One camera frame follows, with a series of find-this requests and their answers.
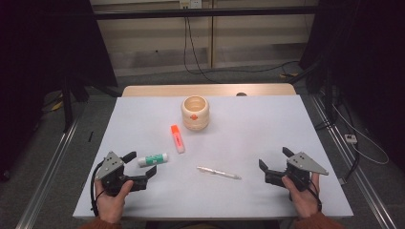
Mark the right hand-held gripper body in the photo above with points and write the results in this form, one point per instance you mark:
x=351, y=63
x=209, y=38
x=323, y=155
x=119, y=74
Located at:
x=302, y=163

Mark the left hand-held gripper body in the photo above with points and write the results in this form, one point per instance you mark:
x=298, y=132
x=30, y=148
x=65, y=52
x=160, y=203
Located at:
x=110, y=165

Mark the green and white glue stick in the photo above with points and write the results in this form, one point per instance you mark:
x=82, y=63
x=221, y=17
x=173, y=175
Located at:
x=153, y=159

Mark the clear plastic pen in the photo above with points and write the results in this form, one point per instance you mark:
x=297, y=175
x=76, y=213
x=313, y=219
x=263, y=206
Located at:
x=218, y=172

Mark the cream ribbed pen holder cup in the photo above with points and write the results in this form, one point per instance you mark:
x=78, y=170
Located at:
x=195, y=119

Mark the person's right hand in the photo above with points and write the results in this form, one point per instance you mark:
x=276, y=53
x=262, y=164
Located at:
x=304, y=202

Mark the person's left hand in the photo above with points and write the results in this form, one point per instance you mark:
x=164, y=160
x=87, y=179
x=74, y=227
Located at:
x=111, y=206

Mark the small black floor strip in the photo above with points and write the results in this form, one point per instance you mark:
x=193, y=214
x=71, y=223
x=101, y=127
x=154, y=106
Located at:
x=90, y=136

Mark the orange highlighter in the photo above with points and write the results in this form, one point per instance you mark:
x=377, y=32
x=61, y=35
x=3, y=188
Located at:
x=177, y=138

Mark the white power adapter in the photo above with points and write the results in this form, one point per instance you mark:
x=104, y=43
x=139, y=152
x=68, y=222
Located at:
x=351, y=138

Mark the black stand leg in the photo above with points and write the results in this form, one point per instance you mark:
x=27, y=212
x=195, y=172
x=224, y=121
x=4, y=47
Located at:
x=67, y=108

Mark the wooden table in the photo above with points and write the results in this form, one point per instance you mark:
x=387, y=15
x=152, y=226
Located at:
x=207, y=90

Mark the dark curtain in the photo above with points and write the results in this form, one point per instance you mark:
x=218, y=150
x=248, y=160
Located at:
x=366, y=63
x=41, y=63

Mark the black horizontal metal bar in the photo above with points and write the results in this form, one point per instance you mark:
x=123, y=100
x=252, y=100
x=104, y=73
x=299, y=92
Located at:
x=207, y=12

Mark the metal floor rail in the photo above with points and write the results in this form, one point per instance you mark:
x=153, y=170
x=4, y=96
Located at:
x=47, y=178
x=359, y=175

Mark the white wall power outlet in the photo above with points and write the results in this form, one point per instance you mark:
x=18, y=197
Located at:
x=190, y=4

